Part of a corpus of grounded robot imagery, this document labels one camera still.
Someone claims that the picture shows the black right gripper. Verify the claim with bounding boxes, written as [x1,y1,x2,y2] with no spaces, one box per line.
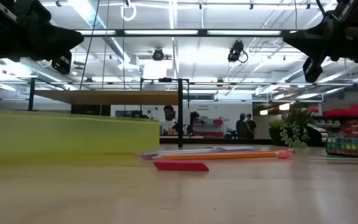
[283,0,358,65]

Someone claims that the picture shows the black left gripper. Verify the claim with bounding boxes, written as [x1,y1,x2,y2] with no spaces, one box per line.
[0,0,85,63]

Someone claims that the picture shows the yellow-green translucent plastic box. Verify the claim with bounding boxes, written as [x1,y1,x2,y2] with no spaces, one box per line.
[0,108,161,162]

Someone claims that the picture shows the colourful paint set box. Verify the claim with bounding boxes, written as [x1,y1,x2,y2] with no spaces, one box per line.
[325,136,358,160]

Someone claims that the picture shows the orange pencil pink eraser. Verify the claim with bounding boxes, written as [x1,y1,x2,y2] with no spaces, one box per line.
[152,149,295,161]

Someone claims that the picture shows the purple silver pen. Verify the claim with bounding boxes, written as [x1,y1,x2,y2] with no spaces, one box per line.
[139,147,220,159]

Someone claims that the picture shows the red eraser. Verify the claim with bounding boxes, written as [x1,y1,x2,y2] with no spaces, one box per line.
[153,159,210,172]

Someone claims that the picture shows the wooden tabletop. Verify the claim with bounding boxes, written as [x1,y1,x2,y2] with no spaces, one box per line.
[34,90,180,106]

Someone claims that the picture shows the black cabinet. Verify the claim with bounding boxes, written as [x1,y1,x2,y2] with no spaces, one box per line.
[70,104,112,118]

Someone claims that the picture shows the green trailing plant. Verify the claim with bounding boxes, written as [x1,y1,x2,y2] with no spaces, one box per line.
[278,106,316,149]

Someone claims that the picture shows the black rounded seat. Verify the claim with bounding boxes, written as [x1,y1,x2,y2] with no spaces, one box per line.
[305,123,329,147]

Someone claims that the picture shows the small plant dark pot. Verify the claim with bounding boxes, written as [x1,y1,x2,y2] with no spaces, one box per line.
[267,119,287,146]

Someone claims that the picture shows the round black spotlight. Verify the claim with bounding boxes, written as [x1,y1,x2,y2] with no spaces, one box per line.
[152,47,165,62]

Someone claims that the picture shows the person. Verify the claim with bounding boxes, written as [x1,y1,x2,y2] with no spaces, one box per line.
[159,105,180,136]
[235,112,250,139]
[246,113,257,139]

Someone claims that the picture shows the black beam with lights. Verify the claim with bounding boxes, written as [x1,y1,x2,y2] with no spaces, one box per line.
[75,28,298,38]

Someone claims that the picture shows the red white work cart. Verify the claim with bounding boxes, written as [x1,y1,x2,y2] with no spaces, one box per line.
[192,116,226,138]

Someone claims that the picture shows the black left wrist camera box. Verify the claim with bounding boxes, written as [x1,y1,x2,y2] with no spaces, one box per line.
[51,50,73,76]

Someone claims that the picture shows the black hanging cable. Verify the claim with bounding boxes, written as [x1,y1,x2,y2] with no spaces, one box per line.
[78,0,101,91]

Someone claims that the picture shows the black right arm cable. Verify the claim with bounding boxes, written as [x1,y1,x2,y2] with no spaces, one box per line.
[314,0,328,17]

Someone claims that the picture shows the thin grey hanging cable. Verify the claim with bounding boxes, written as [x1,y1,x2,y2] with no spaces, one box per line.
[101,0,111,91]

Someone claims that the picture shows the black metal post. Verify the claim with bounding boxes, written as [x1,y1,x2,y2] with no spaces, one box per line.
[27,77,37,112]

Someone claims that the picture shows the white cable loop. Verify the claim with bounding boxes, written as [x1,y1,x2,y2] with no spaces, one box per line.
[119,1,138,22]

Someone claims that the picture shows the black mounted camera with cable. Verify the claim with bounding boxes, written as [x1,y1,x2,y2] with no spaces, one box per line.
[227,39,249,64]

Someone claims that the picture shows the black metal frame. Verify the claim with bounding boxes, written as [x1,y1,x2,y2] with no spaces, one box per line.
[139,77,190,149]

